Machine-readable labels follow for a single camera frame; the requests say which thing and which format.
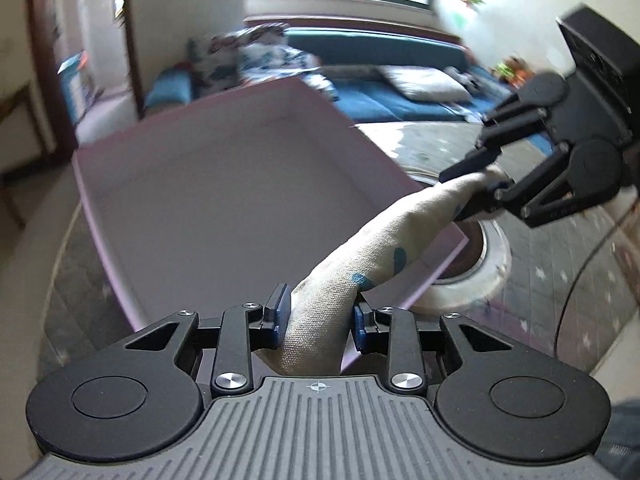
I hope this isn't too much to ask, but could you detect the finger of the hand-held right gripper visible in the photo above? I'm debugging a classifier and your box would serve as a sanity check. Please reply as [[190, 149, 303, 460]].
[[439, 92, 551, 183], [452, 142, 573, 228]]

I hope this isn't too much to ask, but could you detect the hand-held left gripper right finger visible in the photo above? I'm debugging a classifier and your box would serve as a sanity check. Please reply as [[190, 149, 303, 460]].
[[352, 300, 513, 395]]

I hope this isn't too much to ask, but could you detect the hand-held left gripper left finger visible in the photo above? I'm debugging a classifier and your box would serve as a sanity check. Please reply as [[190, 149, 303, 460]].
[[125, 282, 292, 396]]

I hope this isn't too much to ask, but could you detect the cream canvas shopping bag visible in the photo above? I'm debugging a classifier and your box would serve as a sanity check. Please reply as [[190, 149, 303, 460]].
[[255, 165, 511, 376]]

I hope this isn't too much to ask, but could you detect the pink cardboard box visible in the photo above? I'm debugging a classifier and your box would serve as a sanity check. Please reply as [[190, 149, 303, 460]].
[[72, 77, 471, 366]]

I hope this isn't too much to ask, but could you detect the round black induction cooktop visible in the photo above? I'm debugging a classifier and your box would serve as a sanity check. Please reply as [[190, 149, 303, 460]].
[[415, 170, 513, 311]]

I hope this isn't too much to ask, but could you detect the grey quilted star table cover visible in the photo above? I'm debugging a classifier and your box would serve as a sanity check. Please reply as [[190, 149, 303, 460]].
[[37, 120, 640, 411]]

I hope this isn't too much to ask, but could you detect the white pillow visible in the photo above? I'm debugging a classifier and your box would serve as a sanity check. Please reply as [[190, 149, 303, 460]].
[[382, 66, 471, 102]]

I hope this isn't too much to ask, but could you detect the blue sofa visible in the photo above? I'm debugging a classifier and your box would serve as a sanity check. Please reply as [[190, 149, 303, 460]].
[[145, 27, 506, 123]]

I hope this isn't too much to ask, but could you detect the black cable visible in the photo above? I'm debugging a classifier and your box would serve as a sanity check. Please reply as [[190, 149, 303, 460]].
[[552, 190, 636, 356]]

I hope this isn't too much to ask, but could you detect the dark wooden door frame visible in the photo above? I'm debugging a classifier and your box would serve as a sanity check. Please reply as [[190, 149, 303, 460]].
[[27, 0, 151, 136]]

